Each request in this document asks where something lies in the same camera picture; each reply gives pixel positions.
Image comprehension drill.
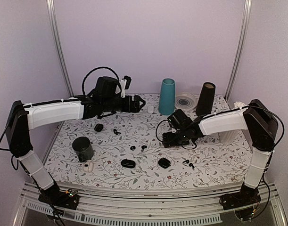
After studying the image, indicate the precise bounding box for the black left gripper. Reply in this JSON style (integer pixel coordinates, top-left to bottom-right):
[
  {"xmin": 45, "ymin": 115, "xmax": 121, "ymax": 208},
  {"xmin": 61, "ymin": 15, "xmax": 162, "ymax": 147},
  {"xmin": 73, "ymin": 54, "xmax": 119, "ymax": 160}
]
[{"xmin": 103, "ymin": 95, "xmax": 147, "ymax": 113}]

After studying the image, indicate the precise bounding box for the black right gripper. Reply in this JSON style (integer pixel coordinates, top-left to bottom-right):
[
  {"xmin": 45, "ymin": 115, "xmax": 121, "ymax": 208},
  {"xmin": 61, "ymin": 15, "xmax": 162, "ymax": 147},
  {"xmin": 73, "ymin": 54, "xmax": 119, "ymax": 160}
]
[{"xmin": 163, "ymin": 129, "xmax": 190, "ymax": 147}]

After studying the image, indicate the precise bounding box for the white airpods charging case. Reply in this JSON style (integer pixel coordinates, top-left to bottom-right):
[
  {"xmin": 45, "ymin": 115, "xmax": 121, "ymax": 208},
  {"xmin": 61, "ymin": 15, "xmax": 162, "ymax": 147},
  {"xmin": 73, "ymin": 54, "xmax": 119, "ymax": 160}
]
[{"xmin": 148, "ymin": 105, "xmax": 154, "ymax": 114}]

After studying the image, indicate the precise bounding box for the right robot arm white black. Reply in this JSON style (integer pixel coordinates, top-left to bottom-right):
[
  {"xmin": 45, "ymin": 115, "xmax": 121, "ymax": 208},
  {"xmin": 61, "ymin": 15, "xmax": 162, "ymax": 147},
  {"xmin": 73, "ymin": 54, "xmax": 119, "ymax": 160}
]
[{"xmin": 160, "ymin": 99, "xmax": 280, "ymax": 205}]

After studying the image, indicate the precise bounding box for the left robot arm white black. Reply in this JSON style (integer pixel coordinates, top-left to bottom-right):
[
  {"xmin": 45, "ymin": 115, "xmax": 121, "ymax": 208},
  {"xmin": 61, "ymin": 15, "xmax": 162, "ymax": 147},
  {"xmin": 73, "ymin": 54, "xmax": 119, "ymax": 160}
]
[{"xmin": 1, "ymin": 95, "xmax": 146, "ymax": 204}]

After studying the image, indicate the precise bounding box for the black open earbud case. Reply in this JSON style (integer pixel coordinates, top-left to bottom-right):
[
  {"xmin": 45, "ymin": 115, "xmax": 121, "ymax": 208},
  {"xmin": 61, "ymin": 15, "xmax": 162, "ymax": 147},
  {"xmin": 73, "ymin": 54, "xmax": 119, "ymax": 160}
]
[{"xmin": 158, "ymin": 158, "xmax": 171, "ymax": 169}]

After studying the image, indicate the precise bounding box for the small black earbud case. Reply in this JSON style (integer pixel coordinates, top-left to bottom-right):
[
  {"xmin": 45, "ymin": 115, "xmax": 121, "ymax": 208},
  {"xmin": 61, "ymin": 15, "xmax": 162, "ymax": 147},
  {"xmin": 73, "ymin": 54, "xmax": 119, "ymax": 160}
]
[{"xmin": 94, "ymin": 123, "xmax": 104, "ymax": 132}]

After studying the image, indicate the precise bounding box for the black oval earbud case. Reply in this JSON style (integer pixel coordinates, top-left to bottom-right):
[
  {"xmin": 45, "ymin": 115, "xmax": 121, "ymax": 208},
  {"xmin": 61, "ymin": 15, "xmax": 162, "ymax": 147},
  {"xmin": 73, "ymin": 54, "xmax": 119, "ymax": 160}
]
[{"xmin": 121, "ymin": 159, "xmax": 136, "ymax": 169}]

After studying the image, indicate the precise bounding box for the white earbud case front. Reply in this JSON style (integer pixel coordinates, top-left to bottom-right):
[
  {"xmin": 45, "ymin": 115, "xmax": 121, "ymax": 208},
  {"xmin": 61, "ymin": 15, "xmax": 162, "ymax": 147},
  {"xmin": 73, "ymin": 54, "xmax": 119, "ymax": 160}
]
[{"xmin": 83, "ymin": 161, "xmax": 94, "ymax": 173}]

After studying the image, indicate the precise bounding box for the spiral pattern ceramic bowl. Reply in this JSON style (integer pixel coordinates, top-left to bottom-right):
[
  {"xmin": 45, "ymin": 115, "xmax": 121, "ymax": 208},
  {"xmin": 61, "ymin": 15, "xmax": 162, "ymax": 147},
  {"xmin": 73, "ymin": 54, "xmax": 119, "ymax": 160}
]
[{"xmin": 175, "ymin": 92, "xmax": 198, "ymax": 111}]

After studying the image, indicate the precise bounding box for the teal tall cup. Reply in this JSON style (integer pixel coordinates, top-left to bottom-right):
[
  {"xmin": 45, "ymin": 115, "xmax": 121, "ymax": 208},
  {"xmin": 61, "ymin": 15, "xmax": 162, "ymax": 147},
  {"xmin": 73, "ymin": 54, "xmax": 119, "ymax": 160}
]
[{"xmin": 158, "ymin": 78, "xmax": 175, "ymax": 115}]

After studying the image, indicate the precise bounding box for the dark brown tall cup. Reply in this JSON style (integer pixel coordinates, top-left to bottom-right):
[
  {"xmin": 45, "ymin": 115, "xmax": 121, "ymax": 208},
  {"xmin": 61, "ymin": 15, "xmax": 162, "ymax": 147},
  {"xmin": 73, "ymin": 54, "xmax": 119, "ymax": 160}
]
[{"xmin": 196, "ymin": 82, "xmax": 216, "ymax": 116}]

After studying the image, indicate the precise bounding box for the white ribbed vase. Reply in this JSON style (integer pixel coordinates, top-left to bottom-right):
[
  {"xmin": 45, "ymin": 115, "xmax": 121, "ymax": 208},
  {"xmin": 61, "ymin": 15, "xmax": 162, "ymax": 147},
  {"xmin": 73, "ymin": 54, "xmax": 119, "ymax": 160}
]
[{"xmin": 219, "ymin": 101, "xmax": 246, "ymax": 145}]

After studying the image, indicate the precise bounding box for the dark grey mug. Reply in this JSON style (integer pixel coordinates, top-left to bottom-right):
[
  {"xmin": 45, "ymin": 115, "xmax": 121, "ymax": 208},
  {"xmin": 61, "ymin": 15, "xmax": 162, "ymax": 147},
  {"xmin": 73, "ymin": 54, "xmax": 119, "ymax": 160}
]
[{"xmin": 72, "ymin": 137, "xmax": 94, "ymax": 162}]

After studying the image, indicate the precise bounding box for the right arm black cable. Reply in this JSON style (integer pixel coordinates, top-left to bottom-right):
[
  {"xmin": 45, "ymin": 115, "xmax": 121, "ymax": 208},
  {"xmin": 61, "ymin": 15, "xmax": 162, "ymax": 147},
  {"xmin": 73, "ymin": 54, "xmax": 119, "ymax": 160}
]
[{"xmin": 155, "ymin": 119, "xmax": 198, "ymax": 150}]

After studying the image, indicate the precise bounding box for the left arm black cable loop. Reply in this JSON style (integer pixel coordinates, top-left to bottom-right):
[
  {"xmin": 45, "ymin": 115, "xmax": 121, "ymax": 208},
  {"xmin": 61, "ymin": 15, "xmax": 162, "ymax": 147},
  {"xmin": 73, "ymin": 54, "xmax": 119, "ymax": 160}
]
[{"xmin": 81, "ymin": 66, "xmax": 121, "ymax": 95}]

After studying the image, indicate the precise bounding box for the front aluminium rail base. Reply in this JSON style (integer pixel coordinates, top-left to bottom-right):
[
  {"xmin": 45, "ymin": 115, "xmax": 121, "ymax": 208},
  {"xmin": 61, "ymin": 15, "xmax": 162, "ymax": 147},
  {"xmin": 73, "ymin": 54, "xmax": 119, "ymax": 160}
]
[{"xmin": 13, "ymin": 182, "xmax": 288, "ymax": 226}]

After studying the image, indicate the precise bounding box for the left aluminium frame post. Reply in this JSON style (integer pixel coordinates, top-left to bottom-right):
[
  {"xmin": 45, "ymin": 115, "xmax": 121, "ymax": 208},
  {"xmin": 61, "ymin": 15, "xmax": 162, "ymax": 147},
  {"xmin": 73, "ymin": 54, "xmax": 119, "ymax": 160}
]
[{"xmin": 46, "ymin": 0, "xmax": 74, "ymax": 97}]

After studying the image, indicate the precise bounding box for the aluminium frame post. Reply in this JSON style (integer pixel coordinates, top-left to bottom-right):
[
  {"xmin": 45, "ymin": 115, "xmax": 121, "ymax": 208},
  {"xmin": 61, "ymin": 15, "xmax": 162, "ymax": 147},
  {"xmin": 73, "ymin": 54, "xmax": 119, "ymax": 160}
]
[
  {"xmin": 46, "ymin": 0, "xmax": 74, "ymax": 97},
  {"xmin": 224, "ymin": 0, "xmax": 252, "ymax": 102}
]

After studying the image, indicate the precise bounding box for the right aluminium frame post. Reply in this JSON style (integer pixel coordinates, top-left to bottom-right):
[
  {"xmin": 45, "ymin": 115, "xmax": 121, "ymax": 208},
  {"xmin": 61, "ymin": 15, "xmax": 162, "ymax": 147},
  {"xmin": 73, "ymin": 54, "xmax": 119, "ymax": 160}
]
[{"xmin": 224, "ymin": 0, "xmax": 252, "ymax": 102}]

